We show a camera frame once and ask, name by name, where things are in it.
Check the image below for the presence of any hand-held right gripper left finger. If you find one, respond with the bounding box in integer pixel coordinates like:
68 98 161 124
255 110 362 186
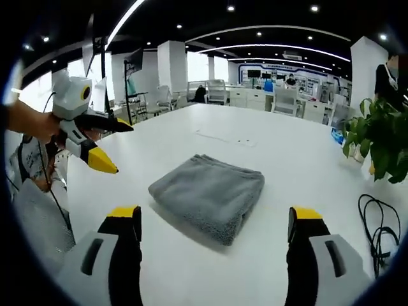
55 205 143 306

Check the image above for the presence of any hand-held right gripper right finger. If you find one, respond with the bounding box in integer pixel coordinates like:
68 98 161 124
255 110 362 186
286 205 375 306

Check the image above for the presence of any grey towel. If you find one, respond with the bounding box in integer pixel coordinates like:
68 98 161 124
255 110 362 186
148 154 266 247

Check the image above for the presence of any person's left hand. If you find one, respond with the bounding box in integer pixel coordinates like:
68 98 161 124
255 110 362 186
37 111 69 150

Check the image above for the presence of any person's white shirt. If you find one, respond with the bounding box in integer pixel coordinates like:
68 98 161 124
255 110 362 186
12 133 69 195

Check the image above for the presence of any black tripod stand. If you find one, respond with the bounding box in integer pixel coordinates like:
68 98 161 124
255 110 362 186
83 14 115 125

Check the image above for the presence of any white office chair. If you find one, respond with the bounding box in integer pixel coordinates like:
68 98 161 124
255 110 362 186
156 84 175 116

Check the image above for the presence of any white table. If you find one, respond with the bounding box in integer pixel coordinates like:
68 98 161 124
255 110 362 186
63 102 403 306

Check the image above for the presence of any white mesh chair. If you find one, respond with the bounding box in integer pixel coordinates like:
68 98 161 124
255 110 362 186
205 79 229 106
273 87 301 116

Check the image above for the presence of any blue tissue pack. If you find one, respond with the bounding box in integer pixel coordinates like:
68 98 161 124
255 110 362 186
330 127 345 144

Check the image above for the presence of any white low cabinet row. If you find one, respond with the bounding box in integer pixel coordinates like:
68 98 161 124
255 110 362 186
228 85 335 120

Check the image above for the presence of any green potted plant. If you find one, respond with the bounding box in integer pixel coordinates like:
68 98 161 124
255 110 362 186
342 97 408 185

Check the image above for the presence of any white square pillar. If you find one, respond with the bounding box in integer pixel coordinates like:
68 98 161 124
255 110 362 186
350 35 390 106

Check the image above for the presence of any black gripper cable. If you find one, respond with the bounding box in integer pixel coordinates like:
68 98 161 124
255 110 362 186
36 91 73 231

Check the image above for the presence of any black cable coil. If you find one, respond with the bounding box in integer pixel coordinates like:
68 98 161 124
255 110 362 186
357 193 402 278

